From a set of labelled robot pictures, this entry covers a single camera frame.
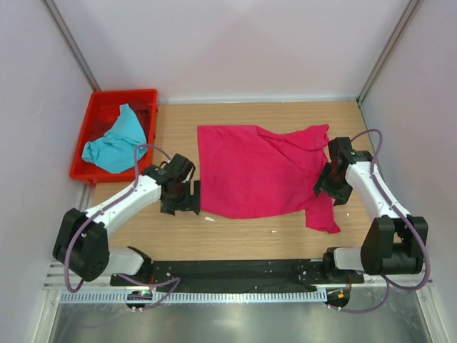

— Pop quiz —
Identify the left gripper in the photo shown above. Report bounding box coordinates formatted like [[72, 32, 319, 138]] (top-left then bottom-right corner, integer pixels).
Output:
[[162, 179, 200, 216]]

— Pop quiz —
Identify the pink t-shirt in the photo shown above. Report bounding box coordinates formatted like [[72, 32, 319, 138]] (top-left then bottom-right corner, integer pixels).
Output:
[[197, 124, 341, 234]]

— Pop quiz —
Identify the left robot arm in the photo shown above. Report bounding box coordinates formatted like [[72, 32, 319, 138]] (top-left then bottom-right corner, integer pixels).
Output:
[[52, 154, 201, 286]]

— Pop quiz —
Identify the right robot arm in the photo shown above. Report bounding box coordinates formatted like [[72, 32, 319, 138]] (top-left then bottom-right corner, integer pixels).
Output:
[[314, 137, 428, 283]]

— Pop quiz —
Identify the turquoise t-shirt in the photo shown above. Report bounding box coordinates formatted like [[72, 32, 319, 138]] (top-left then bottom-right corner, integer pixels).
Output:
[[81, 104, 147, 174]]

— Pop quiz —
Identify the right round black connector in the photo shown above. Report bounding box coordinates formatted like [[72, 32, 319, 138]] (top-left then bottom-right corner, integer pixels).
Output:
[[325, 288, 351, 312]]

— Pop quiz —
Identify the red plastic bin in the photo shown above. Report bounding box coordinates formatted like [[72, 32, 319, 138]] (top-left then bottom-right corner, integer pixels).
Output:
[[69, 89, 158, 184]]

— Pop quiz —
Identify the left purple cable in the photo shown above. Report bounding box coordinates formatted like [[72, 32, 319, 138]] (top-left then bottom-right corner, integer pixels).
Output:
[[64, 144, 181, 310]]

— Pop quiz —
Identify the purple cable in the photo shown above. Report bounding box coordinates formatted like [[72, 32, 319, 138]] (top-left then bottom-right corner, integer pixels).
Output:
[[333, 128, 431, 312], [64, 144, 181, 310]]

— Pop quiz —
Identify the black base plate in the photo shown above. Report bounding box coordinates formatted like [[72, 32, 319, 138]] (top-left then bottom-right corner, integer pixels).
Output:
[[131, 259, 364, 294]]

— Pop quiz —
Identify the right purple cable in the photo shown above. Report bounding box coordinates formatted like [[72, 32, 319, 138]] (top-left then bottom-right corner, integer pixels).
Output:
[[333, 128, 431, 312]]

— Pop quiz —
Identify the white slotted cable duct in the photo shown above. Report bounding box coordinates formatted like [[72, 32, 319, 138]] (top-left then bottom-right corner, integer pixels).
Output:
[[59, 289, 327, 304]]

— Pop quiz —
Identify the aluminium front rail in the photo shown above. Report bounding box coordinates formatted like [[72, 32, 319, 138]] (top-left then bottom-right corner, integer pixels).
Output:
[[43, 257, 435, 291]]

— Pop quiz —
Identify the right aluminium corner post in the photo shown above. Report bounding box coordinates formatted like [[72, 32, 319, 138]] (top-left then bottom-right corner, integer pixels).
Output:
[[356, 0, 424, 104]]

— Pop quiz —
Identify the aluminium corner post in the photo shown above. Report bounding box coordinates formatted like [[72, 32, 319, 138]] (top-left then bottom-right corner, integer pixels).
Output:
[[356, 0, 424, 104], [42, 0, 101, 91]]

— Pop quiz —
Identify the left aluminium corner post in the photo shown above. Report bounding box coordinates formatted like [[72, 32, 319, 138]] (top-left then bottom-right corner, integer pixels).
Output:
[[42, 0, 101, 91]]

